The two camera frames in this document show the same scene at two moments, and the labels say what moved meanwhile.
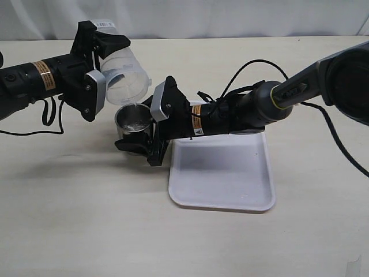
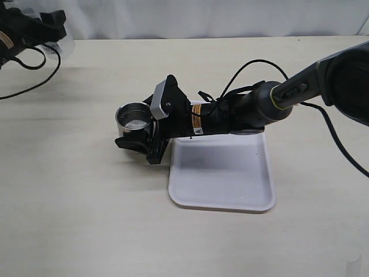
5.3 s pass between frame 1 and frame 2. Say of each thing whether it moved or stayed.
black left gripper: moved
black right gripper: stayed
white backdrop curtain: stayed
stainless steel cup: stayed
